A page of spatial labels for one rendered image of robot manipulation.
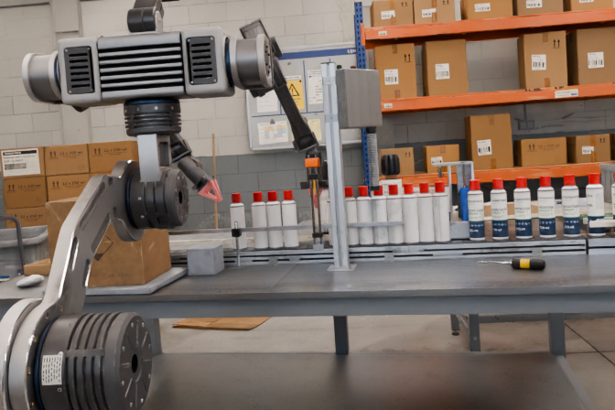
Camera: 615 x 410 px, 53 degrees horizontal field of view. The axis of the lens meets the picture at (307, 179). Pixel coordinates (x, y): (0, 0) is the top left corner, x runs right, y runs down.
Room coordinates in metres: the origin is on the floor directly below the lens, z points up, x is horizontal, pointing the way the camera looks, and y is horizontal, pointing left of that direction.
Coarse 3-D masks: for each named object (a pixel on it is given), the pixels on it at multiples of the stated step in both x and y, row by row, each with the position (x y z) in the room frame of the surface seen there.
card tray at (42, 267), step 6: (48, 258) 2.41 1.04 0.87; (30, 264) 2.30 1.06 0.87; (36, 264) 2.33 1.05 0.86; (42, 264) 2.25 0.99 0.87; (48, 264) 2.25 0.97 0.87; (24, 270) 2.27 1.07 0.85; (30, 270) 2.26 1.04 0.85; (36, 270) 2.26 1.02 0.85; (42, 270) 2.25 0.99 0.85; (48, 270) 2.25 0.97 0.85
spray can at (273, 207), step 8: (272, 192) 2.19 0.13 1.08; (272, 200) 2.19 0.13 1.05; (272, 208) 2.18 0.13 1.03; (272, 216) 2.18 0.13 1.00; (280, 216) 2.20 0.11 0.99; (272, 224) 2.18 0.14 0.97; (280, 224) 2.20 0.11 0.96; (272, 232) 2.19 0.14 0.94; (280, 232) 2.19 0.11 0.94; (272, 240) 2.19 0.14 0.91; (280, 240) 2.19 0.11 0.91; (272, 248) 2.19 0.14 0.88
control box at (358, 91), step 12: (336, 72) 2.00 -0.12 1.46; (348, 72) 1.98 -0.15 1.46; (360, 72) 2.02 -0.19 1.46; (372, 72) 2.06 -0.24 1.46; (336, 84) 2.00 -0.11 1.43; (348, 84) 1.97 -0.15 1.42; (360, 84) 2.01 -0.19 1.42; (372, 84) 2.06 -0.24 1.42; (348, 96) 1.97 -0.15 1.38; (360, 96) 2.01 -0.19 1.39; (372, 96) 2.06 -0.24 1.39; (348, 108) 1.97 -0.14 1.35; (360, 108) 2.01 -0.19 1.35; (372, 108) 2.05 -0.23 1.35; (348, 120) 1.97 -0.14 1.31; (360, 120) 2.01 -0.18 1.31; (372, 120) 2.05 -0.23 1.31
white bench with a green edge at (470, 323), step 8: (536, 200) 3.83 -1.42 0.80; (560, 208) 3.39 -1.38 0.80; (584, 208) 3.32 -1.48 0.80; (608, 208) 3.26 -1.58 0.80; (512, 216) 3.19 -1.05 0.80; (536, 216) 3.13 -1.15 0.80; (560, 216) 3.10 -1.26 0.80; (584, 216) 3.09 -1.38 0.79; (608, 216) 3.08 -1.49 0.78; (584, 224) 3.14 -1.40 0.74; (584, 312) 3.44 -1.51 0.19; (592, 312) 3.44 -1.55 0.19; (600, 312) 3.43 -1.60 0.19; (608, 312) 3.43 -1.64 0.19; (456, 320) 3.79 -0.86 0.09; (464, 320) 3.43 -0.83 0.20; (472, 320) 3.17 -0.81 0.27; (480, 320) 3.48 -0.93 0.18; (488, 320) 3.48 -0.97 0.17; (496, 320) 3.47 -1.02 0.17; (504, 320) 3.47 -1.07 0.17; (512, 320) 3.47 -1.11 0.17; (520, 320) 3.47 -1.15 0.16; (528, 320) 3.46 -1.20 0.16; (536, 320) 3.46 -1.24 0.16; (456, 328) 3.79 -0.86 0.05; (464, 328) 3.39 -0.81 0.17; (472, 328) 3.17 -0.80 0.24; (472, 336) 3.17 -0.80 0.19; (472, 344) 3.17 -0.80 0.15
